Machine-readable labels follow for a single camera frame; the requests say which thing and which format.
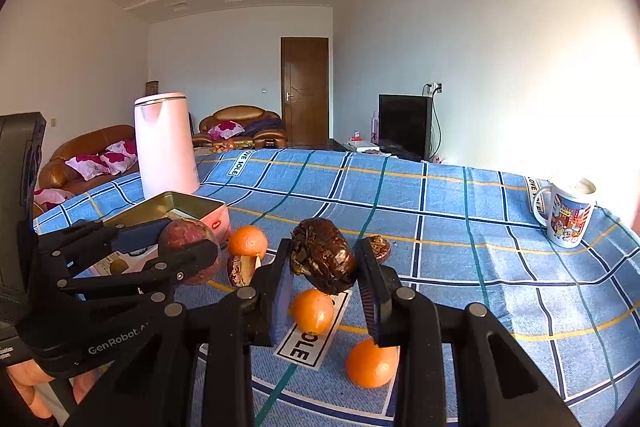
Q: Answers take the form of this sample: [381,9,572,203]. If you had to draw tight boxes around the white cartoon print mug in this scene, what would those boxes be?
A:
[530,176,598,249]

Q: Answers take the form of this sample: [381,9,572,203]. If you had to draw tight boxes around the pink electric kettle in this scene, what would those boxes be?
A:
[133,92,201,200]

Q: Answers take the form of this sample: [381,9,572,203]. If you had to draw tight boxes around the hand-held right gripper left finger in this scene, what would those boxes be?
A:
[65,237,296,427]

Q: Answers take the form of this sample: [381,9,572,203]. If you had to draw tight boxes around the brown leather armchair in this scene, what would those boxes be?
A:
[192,105,290,152]

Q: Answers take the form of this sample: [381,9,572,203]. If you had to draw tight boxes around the purple passion fruit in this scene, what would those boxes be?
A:
[158,216,222,286]

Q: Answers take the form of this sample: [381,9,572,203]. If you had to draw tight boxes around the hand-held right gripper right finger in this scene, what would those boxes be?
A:
[354,237,582,427]

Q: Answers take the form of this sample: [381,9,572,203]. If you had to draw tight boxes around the rectangular metal tin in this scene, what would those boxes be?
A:
[95,190,231,279]

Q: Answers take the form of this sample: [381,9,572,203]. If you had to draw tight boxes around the orange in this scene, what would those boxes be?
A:
[228,225,270,257]
[288,289,335,336]
[344,337,400,389]

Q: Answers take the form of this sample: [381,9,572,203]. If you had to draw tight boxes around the brown wooden door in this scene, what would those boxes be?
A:
[280,36,330,147]

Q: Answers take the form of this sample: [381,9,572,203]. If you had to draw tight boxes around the brown leather sofa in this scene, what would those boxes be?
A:
[32,124,139,219]

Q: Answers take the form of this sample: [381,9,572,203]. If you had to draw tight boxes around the pink floral cushion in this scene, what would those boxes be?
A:
[33,188,76,210]
[207,120,240,140]
[99,139,139,168]
[64,152,114,180]

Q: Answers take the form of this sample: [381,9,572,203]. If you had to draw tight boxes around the white television cabinet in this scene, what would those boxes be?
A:
[344,139,402,156]

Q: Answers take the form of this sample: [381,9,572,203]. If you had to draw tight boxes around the person's left hand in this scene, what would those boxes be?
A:
[7,359,98,419]

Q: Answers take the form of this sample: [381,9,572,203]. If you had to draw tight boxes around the blue plaid tablecloth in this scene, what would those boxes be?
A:
[32,148,637,427]

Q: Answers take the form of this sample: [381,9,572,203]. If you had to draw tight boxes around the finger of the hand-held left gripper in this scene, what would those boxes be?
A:
[56,240,222,309]
[34,217,174,279]

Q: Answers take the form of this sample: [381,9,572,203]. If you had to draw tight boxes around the purple blanket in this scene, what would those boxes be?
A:
[239,116,284,136]

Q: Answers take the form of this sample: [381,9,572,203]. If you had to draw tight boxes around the black power cable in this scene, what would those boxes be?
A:
[429,91,445,160]

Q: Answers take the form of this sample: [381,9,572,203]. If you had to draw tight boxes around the black television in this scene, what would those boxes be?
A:
[377,94,434,162]

